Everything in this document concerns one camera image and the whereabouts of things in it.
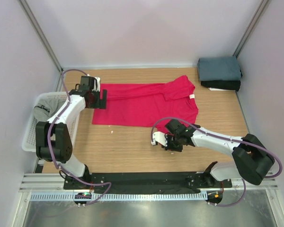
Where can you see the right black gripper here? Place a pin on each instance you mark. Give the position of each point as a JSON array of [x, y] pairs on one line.
[[169, 147]]

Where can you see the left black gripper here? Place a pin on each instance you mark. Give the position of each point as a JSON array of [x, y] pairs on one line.
[[101, 103]]

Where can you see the red t shirt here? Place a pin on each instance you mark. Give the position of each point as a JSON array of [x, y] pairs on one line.
[[147, 105]]

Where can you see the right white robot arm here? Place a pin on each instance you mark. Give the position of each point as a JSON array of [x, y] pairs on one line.
[[250, 161]]

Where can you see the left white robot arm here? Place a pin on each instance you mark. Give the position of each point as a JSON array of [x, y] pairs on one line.
[[52, 137]]

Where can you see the grey t shirt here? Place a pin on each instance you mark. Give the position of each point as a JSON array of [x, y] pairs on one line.
[[45, 109]]

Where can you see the folded black t shirt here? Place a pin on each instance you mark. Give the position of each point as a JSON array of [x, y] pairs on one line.
[[222, 84]]

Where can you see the folded blue t shirt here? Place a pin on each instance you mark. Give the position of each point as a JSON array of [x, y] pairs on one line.
[[219, 68]]

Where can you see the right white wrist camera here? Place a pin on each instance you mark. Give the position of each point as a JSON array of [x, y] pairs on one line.
[[158, 138]]

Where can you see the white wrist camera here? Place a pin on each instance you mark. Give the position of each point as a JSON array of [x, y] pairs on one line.
[[96, 86], [158, 138]]

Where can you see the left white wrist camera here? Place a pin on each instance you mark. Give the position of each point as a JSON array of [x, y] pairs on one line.
[[96, 86]]

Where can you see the white slotted cable duct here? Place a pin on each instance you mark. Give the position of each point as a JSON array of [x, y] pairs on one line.
[[84, 196]]

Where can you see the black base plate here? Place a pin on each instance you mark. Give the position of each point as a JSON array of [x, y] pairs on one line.
[[147, 183]]

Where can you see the left aluminium frame post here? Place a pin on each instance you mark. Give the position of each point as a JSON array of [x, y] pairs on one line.
[[33, 21]]

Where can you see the aluminium frame post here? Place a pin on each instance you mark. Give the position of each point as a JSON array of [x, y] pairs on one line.
[[33, 21], [251, 26]]

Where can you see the right aluminium frame post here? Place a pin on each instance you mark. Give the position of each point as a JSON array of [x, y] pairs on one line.
[[251, 26]]

